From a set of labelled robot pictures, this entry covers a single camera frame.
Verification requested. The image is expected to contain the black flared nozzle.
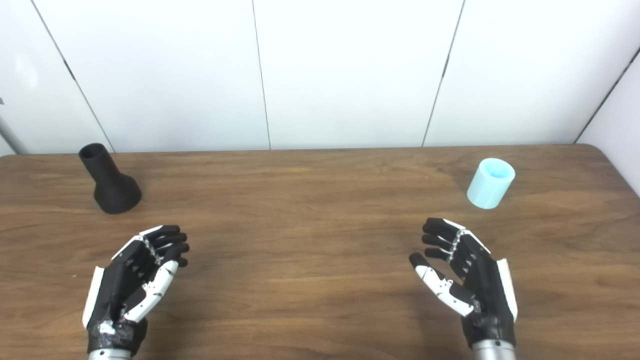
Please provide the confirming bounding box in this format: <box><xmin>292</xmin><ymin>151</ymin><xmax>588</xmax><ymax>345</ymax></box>
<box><xmin>78</xmin><ymin>143</ymin><xmax>143</xmax><ymax>215</ymax></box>

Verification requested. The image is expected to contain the white and black right hand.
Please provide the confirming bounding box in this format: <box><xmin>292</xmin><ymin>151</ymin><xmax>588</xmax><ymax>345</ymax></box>
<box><xmin>409</xmin><ymin>217</ymin><xmax>518</xmax><ymax>349</ymax></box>

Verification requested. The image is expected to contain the light-blue hose piece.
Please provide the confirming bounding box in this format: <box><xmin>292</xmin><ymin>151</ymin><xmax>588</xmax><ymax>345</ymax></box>
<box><xmin>467</xmin><ymin>158</ymin><xmax>516</xmax><ymax>210</ymax></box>

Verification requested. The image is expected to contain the white and black left hand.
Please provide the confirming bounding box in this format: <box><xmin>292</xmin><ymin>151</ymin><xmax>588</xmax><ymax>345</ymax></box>
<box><xmin>82</xmin><ymin>225</ymin><xmax>190</xmax><ymax>353</ymax></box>

